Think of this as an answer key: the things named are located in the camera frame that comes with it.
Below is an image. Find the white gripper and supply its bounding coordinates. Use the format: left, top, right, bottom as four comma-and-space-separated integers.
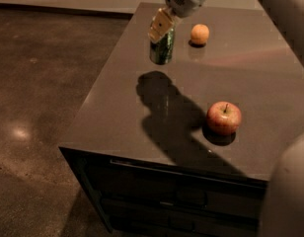
148, 0, 204, 43

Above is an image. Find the green soda can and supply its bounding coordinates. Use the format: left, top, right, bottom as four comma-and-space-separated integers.
149, 29, 175, 65

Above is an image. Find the red apple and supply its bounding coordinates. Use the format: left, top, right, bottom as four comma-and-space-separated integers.
206, 102, 242, 136

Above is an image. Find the orange fruit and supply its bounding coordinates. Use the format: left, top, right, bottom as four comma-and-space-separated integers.
190, 24, 209, 45

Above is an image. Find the dark cabinet with drawers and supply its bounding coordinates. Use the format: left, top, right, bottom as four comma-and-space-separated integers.
60, 3, 304, 237

